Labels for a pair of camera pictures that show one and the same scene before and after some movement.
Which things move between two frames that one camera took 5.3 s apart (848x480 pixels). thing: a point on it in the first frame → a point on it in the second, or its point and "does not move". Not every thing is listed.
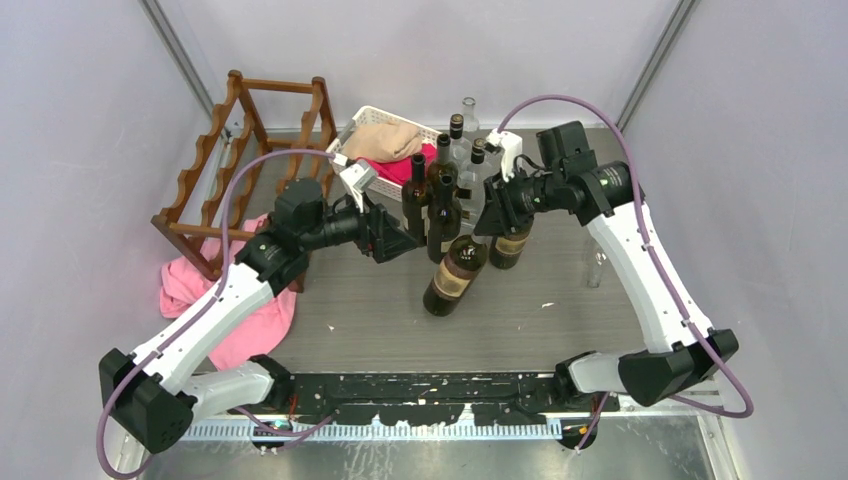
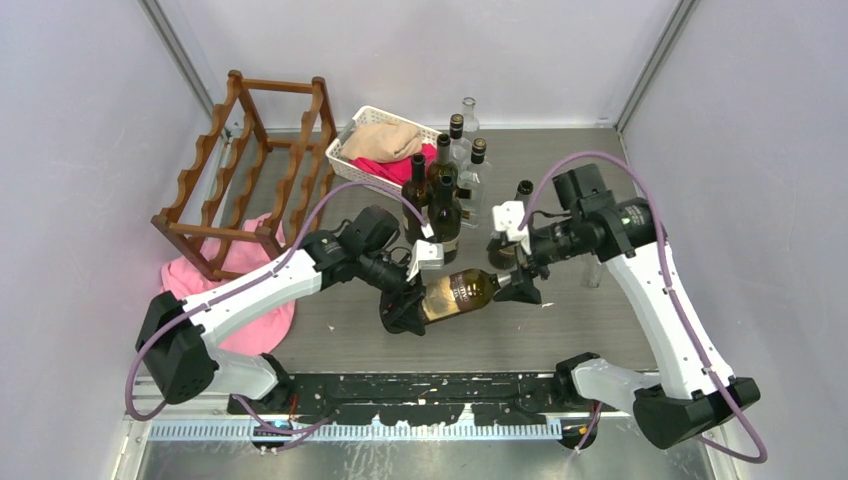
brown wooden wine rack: x=265 y=136 does not move
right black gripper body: x=517 y=195 → x=522 y=276
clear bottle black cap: x=471 y=185 does not move
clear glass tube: x=596 y=257 does not move
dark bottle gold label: x=443 y=166 does not move
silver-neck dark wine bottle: x=460 y=266 → x=458 y=292
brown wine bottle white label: x=415 y=201 does not move
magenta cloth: x=401 y=170 does not move
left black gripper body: x=372 y=241 → x=392 y=302
